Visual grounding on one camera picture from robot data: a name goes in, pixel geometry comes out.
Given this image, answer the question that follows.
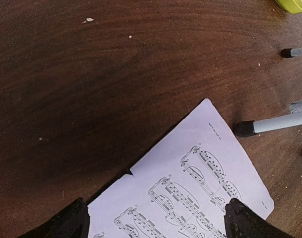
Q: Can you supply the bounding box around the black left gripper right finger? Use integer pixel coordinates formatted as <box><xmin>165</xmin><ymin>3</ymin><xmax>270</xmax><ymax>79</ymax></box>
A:
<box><xmin>224</xmin><ymin>198</ymin><xmax>293</xmax><ymax>238</ymax></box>

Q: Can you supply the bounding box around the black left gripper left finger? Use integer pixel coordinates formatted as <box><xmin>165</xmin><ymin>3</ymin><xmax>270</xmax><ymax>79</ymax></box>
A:
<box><xmin>20</xmin><ymin>198</ymin><xmax>90</xmax><ymax>238</ymax></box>

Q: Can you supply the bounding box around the lavender bottom paper sheet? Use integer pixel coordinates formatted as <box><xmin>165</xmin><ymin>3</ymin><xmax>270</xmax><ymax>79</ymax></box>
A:
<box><xmin>89</xmin><ymin>99</ymin><xmax>274</xmax><ymax>238</ymax></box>

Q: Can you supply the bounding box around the white perforated music stand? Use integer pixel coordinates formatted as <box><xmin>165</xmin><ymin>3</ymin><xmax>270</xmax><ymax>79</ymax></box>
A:
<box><xmin>234</xmin><ymin>46</ymin><xmax>302</xmax><ymax>158</ymax></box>

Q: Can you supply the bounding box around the lime green bowl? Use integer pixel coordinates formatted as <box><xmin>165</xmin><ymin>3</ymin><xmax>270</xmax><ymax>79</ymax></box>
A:
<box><xmin>276</xmin><ymin>0</ymin><xmax>302</xmax><ymax>14</ymax></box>

